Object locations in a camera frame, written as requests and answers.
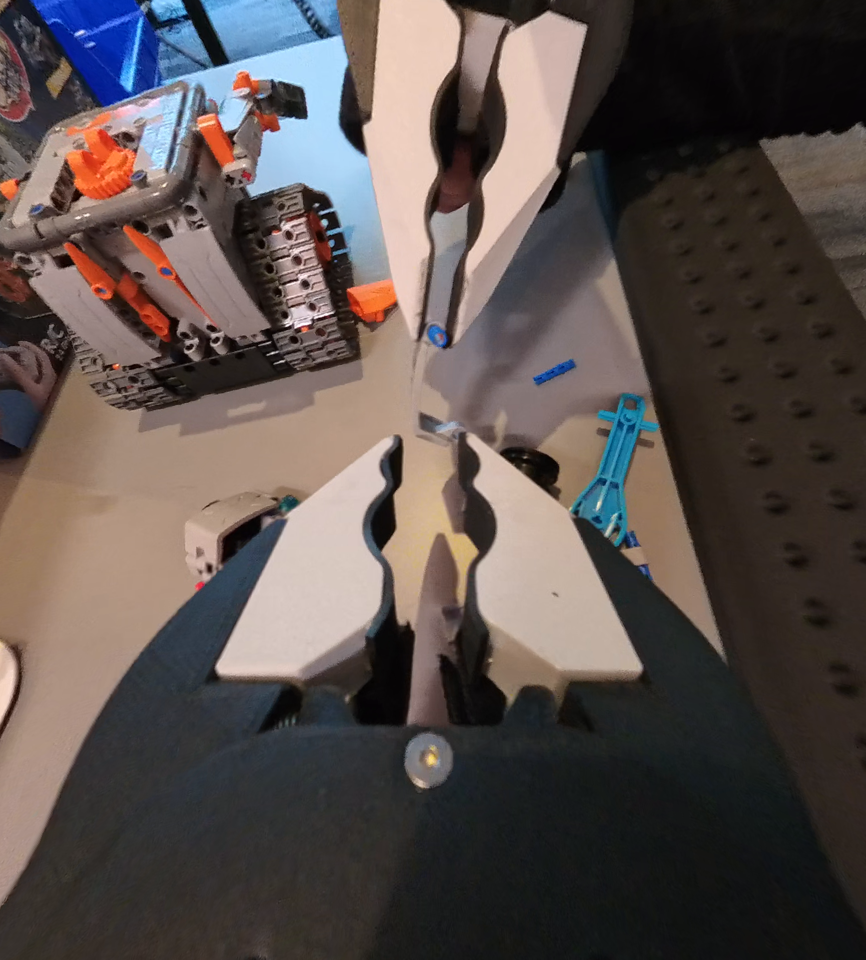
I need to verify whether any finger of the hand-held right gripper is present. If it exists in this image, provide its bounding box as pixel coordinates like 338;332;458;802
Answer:
366;0;474;372
438;12;594;352

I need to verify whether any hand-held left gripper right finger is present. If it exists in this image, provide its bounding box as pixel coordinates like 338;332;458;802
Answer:
457;435;647;694

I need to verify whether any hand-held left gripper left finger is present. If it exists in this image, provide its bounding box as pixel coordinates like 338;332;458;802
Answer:
216;435;407;687

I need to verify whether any black wheel hub assembly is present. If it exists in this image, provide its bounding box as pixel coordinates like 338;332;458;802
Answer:
496;443;563;505

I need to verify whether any light grey connector piece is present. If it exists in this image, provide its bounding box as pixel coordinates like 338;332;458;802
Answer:
414;419;473;448

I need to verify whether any person's right hand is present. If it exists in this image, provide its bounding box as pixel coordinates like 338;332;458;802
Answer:
433;132;482;214

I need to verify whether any dark grey orange block assembly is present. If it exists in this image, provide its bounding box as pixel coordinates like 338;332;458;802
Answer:
183;492;308;580

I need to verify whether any blue plastic separator tool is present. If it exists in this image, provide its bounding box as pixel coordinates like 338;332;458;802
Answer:
570;393;660;552

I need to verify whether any orange slotted panel piece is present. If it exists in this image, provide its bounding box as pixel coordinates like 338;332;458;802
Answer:
345;278;401;325

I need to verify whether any black dimpled mat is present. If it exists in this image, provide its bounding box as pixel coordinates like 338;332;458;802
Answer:
610;132;866;960

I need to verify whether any grey orange tracked toy robot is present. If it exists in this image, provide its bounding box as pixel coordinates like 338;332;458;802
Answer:
0;72;362;415

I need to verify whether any blue plastic storage bin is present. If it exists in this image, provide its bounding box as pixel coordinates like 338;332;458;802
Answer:
36;0;165;106

